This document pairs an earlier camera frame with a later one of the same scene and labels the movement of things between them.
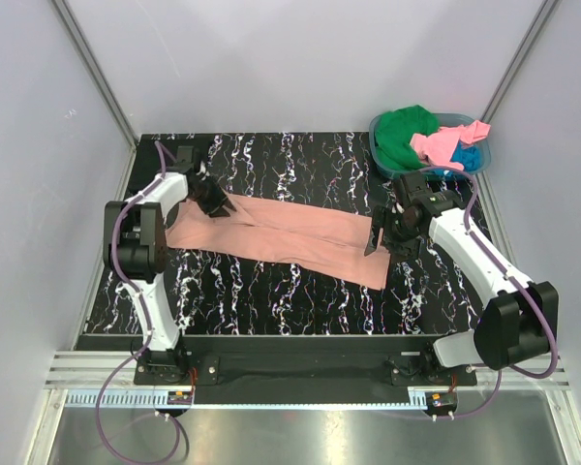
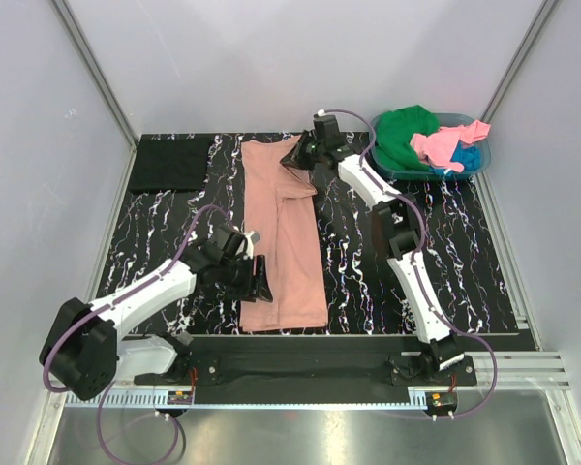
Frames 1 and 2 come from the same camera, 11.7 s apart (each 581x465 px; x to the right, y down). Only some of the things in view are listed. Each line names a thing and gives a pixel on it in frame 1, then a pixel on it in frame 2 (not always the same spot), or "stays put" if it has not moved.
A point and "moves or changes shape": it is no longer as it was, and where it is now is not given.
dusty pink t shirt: (328, 240) moves or changes shape
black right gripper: (383, 217) -> (295, 157)
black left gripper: (215, 208) -> (254, 287)
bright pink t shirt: (439, 147) stays put
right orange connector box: (442, 401) stays put
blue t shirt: (471, 156) stays put
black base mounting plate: (224, 369) stays put
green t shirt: (393, 132) stays put
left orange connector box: (179, 397) stays put
